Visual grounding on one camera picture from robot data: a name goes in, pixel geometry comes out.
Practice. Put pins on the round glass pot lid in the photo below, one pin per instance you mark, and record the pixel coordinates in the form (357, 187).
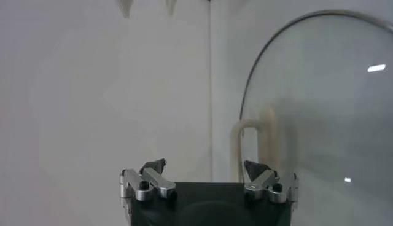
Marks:
(322, 92)

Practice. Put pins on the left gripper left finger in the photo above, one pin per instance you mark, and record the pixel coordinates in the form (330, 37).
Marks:
(156, 182)

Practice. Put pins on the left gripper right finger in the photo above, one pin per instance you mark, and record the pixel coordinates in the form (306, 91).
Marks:
(264, 181)

